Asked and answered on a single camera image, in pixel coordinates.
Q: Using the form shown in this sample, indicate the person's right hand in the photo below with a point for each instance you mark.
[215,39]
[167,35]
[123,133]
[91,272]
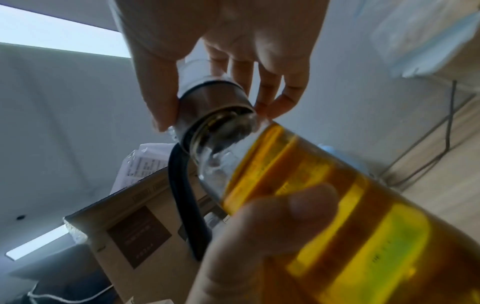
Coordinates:
[240,26]

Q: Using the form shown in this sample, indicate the person's left hand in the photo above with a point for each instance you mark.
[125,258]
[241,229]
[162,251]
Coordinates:
[255,243]

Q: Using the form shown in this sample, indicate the glass bottle of yellow oil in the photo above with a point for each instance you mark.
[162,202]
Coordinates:
[360,225]

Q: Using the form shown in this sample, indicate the brown cardboard box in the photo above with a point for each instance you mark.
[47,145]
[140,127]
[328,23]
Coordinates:
[146,237]

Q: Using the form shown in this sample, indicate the white printed paper sheets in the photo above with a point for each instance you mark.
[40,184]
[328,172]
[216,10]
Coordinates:
[144,166]

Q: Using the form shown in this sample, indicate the clear plastic bag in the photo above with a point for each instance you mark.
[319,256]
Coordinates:
[423,32]

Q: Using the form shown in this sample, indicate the ceiling light panel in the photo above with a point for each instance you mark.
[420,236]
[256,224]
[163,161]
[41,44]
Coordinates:
[56,32]

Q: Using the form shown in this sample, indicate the long ceiling light strip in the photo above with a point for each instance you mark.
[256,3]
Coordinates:
[37,242]

